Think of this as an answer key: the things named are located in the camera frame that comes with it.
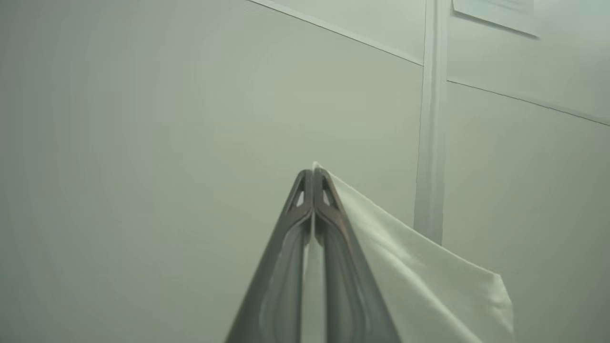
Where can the white paper sheet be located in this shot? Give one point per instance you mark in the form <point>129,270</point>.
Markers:
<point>495,12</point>

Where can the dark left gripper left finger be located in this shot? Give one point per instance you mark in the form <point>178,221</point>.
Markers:
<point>276,286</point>

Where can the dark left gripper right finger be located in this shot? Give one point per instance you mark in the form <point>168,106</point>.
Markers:
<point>348,286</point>

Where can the red and white numbered jersey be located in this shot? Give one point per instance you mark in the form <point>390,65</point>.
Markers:
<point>429,295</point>

